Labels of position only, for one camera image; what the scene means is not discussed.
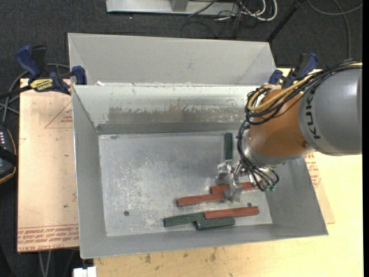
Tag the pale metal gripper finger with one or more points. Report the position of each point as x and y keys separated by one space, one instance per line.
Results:
x=233 y=194
x=222 y=173

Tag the red-brown flat block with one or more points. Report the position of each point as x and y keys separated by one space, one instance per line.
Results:
x=199 y=200
x=232 y=213
x=219 y=188

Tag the dark green flat block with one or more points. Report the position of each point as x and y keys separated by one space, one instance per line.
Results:
x=181 y=220
x=216 y=223
x=228 y=146

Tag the grey metal bin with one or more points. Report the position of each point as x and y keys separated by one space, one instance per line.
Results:
x=161 y=166

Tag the brown cardboard board red print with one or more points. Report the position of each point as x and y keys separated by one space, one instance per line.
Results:
x=46 y=166

